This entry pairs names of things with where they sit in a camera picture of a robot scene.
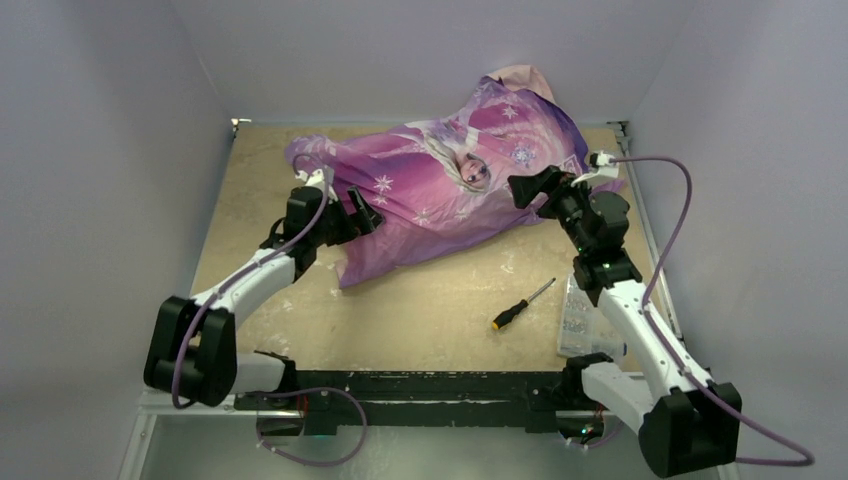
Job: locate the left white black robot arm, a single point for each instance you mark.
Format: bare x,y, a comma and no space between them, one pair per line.
193,351

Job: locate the pink purple printed pillowcase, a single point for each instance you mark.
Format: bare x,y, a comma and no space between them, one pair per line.
441,184

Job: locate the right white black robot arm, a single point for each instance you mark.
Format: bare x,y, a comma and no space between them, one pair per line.
683,419

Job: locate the clear plastic parts box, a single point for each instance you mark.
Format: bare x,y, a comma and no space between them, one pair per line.
583,328

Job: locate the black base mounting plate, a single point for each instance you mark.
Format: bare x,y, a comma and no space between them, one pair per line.
536,402

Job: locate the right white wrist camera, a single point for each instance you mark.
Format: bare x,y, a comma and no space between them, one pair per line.
603,169

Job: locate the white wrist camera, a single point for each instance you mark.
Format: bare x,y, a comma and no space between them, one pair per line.
321,179
603,169

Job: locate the aluminium frame rail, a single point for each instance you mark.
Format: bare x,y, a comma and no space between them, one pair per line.
202,443

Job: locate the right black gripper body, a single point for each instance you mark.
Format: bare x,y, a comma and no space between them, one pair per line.
548,195

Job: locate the yellow black screwdriver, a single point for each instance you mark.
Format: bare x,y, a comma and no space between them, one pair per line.
508,315

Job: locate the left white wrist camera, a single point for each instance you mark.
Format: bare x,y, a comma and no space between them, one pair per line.
321,179

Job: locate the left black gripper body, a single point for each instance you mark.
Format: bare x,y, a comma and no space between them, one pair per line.
336,225

